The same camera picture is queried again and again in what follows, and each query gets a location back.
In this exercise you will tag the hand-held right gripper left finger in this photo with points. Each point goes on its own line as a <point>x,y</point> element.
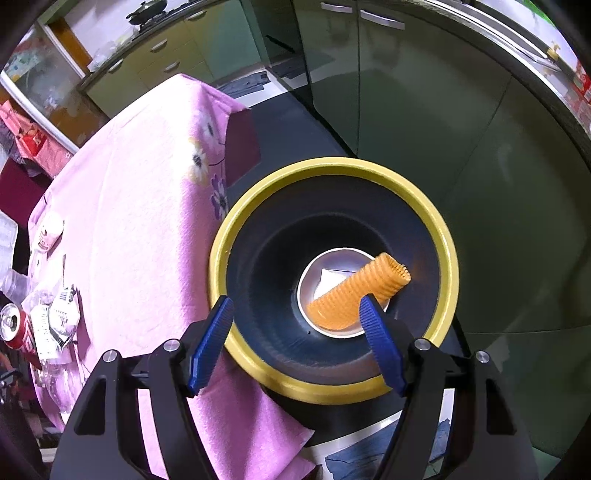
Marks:
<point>210,341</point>

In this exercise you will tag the white printed wrapper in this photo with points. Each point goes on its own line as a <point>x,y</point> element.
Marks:
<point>62,314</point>

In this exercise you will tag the red soda can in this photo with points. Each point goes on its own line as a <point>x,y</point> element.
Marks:
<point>21,337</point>

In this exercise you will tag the dark floor mat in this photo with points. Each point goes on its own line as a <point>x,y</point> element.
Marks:
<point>247,83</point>

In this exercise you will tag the black wok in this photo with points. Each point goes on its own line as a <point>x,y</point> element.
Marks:
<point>147,11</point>

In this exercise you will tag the clear plastic bottle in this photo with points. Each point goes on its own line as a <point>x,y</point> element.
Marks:
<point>60,378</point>
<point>14,286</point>

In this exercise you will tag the small white bottle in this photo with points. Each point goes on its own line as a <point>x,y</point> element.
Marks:
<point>48,233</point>

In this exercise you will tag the red box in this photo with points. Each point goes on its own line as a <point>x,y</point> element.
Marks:
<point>584,87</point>

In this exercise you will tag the orange foam net sleeve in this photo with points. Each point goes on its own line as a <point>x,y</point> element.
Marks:
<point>351,290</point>

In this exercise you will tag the light green kitchen cabinet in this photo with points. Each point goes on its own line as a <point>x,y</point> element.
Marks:
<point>184,41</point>

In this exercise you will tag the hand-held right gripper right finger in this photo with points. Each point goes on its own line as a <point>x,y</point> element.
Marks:
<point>381,346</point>

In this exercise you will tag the pink floral tablecloth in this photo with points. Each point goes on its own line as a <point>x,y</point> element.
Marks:
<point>129,207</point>

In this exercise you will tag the dark green kitchen cabinet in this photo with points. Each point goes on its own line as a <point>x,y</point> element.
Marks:
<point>415,92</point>

